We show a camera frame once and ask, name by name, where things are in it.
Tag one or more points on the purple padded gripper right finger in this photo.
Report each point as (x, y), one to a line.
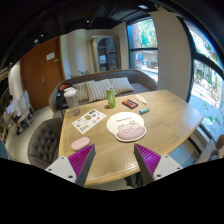
(153, 166)

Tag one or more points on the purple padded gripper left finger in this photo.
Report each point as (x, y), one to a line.
(74, 168)

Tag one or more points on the pink computer mouse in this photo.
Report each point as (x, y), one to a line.
(80, 143)

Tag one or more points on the white cat mouse pad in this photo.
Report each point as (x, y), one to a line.
(126, 126)

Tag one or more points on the grey tufted armchair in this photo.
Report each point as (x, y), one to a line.
(44, 144)

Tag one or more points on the white sticker sheet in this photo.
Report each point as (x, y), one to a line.
(88, 120)

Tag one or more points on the oval wooden table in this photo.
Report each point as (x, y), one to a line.
(169, 122)

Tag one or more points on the small teal tube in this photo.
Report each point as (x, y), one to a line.
(143, 111)

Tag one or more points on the black and red card case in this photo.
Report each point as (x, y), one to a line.
(130, 104)

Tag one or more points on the black and red backpack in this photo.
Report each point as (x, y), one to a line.
(60, 99)

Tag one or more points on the white curved small object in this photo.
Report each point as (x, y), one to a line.
(140, 99)

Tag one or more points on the clear plastic water bottle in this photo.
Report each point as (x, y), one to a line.
(71, 97)

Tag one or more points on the striped cushion left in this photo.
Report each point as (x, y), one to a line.
(84, 90)

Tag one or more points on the striped cushion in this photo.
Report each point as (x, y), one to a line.
(121, 85)
(84, 90)
(97, 90)

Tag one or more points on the white chair in background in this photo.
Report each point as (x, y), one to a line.
(26, 107)

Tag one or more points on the striped cushion middle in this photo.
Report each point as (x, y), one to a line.
(97, 90)

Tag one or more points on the green tumbler bottle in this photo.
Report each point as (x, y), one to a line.
(111, 97)

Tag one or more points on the grey curved sofa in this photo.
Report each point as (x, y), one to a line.
(141, 81)

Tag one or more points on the striped cushion right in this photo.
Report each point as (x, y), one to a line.
(121, 85)

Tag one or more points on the seated person in white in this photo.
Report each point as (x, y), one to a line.
(15, 113)

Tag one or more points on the brown wooden door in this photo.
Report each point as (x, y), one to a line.
(41, 72)

